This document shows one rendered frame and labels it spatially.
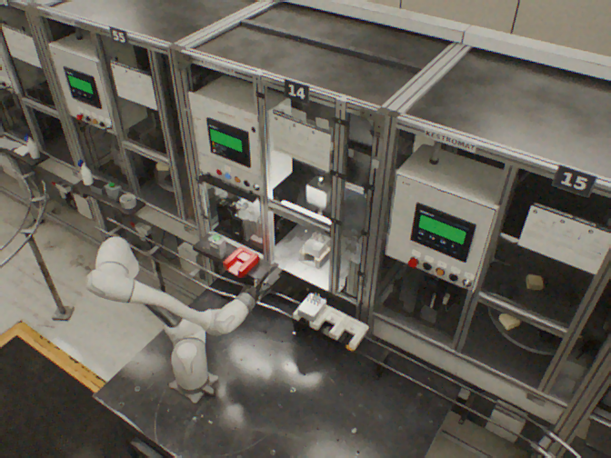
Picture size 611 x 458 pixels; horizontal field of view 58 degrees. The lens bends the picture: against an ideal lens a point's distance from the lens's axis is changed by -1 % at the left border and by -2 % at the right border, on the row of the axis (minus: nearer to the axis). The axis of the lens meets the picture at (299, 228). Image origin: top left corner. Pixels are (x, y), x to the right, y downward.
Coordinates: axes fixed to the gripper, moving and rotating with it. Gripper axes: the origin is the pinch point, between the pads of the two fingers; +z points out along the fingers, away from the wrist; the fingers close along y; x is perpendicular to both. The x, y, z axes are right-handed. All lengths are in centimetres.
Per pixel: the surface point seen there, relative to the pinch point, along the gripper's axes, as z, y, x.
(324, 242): 41.2, -9.6, -3.6
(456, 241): 18, 47, -78
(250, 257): 14.4, -15.9, 26.8
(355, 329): 10, -26, -42
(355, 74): 48, 88, -13
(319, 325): 2.4, -26.1, -25.5
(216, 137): 18, 52, 45
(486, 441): 42, -112, -119
